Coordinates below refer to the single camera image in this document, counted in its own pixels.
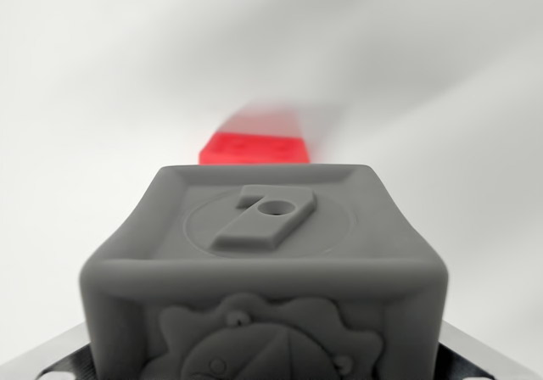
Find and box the red plastic cube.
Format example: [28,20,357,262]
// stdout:
[198,130,311,166]

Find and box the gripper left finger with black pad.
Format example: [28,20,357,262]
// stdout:
[0,322,103,380]

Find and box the grey embossed lion cube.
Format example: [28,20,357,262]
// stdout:
[78,163,450,380]

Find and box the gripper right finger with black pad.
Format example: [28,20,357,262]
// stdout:
[433,320,543,380]

